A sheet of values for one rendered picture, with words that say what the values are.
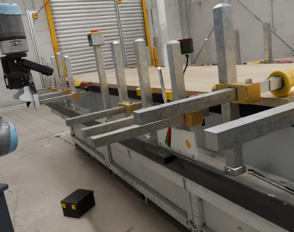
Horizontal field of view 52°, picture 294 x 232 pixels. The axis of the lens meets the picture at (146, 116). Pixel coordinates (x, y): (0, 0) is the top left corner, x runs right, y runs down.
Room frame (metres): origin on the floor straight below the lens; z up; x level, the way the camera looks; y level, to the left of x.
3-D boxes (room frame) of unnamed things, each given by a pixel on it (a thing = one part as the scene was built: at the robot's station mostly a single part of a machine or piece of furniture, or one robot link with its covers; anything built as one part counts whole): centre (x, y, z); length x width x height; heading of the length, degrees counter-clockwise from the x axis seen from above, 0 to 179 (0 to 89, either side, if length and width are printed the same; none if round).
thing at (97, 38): (1.73, 0.22, 1.18); 0.07 x 0.07 x 0.08; 27
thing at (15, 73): (1.07, 0.43, 1.08); 0.09 x 0.08 x 0.12; 122
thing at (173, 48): (1.05, -0.12, 0.87); 0.03 x 0.03 x 0.48; 27
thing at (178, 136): (1.07, -0.09, 0.75); 0.26 x 0.01 x 0.10; 27
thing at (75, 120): (1.42, 0.17, 0.82); 0.43 x 0.03 x 0.04; 117
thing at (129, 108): (1.48, 0.09, 0.82); 0.13 x 0.06 x 0.05; 27
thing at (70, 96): (2.31, 0.62, 0.82); 0.43 x 0.03 x 0.04; 117
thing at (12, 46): (1.08, 0.42, 1.16); 0.10 x 0.09 x 0.05; 32
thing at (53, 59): (2.83, 0.78, 0.91); 0.03 x 0.03 x 0.48; 27
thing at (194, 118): (1.03, -0.14, 0.85); 0.13 x 0.06 x 0.05; 27
